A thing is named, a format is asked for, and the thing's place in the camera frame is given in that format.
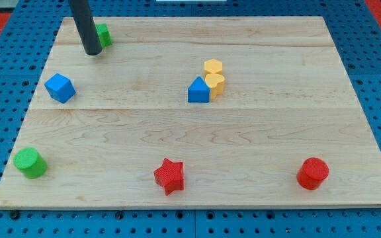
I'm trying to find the green star block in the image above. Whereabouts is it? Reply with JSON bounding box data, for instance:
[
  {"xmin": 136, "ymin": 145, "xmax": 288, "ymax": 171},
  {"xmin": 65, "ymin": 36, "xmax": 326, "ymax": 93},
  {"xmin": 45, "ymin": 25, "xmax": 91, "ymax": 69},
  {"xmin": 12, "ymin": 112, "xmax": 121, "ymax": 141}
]
[{"xmin": 96, "ymin": 23, "xmax": 112, "ymax": 48}]

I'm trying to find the yellow hexagon block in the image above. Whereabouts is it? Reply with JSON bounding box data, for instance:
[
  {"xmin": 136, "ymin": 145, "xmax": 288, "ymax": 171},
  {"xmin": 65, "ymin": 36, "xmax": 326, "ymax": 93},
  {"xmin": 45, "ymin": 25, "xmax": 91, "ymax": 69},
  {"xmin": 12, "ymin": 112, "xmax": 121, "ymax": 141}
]
[{"xmin": 204, "ymin": 59, "xmax": 223, "ymax": 76}]

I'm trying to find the red star block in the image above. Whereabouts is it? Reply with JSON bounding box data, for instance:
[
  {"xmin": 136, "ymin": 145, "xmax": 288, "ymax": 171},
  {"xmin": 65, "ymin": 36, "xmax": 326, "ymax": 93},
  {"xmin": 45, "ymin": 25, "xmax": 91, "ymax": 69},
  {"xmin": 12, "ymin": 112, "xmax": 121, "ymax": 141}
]
[{"xmin": 153, "ymin": 158, "xmax": 185, "ymax": 196}]

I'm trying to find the light wooden board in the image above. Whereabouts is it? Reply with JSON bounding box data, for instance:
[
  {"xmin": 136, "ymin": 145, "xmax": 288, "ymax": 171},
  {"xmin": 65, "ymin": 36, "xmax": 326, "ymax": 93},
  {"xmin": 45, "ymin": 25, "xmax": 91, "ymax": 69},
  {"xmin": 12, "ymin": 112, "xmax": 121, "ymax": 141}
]
[{"xmin": 0, "ymin": 17, "xmax": 381, "ymax": 210}]

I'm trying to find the blue triangle block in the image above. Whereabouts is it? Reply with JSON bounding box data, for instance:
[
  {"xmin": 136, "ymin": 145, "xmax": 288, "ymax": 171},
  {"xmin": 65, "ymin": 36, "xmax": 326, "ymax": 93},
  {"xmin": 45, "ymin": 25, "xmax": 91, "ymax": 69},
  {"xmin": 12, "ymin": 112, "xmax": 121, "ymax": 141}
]
[{"xmin": 188, "ymin": 77, "xmax": 210, "ymax": 103}]

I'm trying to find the yellow heart block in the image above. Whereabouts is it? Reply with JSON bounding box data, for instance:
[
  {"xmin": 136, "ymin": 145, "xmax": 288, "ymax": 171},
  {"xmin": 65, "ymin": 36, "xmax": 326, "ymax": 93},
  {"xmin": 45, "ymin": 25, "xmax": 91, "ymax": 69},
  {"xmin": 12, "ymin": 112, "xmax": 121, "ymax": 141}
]
[{"xmin": 204, "ymin": 73, "xmax": 225, "ymax": 101}]

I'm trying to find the blue cube block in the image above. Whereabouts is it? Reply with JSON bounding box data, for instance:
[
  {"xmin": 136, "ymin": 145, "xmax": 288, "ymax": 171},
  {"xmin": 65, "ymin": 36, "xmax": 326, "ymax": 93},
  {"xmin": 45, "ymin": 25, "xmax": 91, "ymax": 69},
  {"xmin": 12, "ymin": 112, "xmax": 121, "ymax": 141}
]
[{"xmin": 44, "ymin": 73, "xmax": 76, "ymax": 103}]

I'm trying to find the red cylinder block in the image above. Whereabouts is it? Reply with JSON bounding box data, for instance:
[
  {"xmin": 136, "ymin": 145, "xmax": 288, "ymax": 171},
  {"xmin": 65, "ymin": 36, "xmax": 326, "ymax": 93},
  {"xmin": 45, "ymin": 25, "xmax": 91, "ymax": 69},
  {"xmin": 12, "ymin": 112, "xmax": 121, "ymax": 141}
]
[{"xmin": 296, "ymin": 157, "xmax": 329, "ymax": 190}]

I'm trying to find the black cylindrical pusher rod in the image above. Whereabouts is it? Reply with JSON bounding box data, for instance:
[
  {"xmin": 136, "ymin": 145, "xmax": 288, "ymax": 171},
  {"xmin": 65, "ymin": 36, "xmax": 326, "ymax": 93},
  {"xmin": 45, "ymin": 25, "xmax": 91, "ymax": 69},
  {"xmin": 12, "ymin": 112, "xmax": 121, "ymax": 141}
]
[{"xmin": 68, "ymin": 0, "xmax": 102, "ymax": 56}]

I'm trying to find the green cylinder block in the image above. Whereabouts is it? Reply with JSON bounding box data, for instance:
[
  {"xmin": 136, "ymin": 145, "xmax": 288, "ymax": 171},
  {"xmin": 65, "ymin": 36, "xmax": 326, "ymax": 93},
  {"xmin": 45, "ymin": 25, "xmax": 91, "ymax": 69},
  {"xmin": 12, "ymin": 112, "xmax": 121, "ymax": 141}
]
[{"xmin": 13, "ymin": 147, "xmax": 48, "ymax": 179}]

